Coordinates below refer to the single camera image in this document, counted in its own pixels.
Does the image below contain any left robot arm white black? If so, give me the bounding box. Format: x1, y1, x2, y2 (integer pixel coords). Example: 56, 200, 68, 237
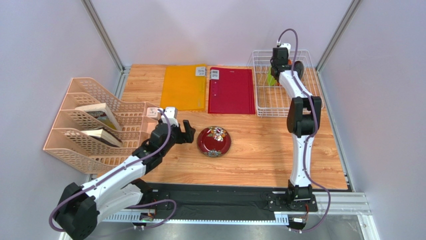
48, 120, 196, 240

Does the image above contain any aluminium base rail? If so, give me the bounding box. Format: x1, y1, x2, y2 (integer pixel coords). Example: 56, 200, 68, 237
59, 186, 380, 240

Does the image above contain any white wire dish rack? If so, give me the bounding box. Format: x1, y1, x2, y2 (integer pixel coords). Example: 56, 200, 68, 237
248, 49, 323, 117

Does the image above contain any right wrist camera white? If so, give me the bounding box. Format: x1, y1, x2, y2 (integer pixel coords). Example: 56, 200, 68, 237
276, 40, 292, 53

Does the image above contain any red file folder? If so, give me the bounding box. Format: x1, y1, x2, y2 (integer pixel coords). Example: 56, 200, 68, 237
208, 67, 256, 115

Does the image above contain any black base mat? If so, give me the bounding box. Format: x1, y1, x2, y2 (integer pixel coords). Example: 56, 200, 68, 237
133, 179, 318, 221

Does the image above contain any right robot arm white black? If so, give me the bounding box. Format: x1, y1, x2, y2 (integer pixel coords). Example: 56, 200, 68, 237
270, 43, 322, 211

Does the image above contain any pink magazine file rack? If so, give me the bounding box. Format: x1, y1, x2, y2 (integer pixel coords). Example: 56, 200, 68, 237
43, 77, 145, 174

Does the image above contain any lower book in rack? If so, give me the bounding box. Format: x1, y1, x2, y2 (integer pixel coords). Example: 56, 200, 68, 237
81, 128, 123, 148

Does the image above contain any dark grey plate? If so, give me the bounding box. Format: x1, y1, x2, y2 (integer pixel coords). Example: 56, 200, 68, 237
292, 60, 305, 80

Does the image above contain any book in rack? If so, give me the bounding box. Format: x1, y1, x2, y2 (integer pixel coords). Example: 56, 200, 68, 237
75, 103, 122, 131
81, 128, 123, 148

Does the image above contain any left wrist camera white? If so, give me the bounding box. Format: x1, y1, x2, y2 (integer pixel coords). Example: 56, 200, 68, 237
164, 106, 179, 127

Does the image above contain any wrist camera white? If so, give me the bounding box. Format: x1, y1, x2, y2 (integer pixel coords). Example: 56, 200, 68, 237
164, 106, 179, 127
276, 40, 292, 53

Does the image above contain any orange file folder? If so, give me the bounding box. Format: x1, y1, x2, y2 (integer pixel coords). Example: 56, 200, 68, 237
160, 64, 207, 111

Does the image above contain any small white box in organizer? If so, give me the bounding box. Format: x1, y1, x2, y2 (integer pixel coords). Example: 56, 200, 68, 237
146, 107, 160, 120

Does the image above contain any red floral plate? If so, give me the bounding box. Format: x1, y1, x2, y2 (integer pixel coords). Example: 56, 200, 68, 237
196, 126, 232, 158

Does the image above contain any lime green plate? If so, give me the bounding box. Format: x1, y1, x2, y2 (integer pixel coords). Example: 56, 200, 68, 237
266, 67, 278, 87

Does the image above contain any upper book in rack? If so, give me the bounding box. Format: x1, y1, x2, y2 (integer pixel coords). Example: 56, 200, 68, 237
75, 103, 122, 131

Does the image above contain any pink desk organizer tray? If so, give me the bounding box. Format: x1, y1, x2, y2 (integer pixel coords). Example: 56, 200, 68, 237
134, 102, 161, 148

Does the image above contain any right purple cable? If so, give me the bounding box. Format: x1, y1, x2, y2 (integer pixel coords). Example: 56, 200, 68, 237
277, 28, 331, 233

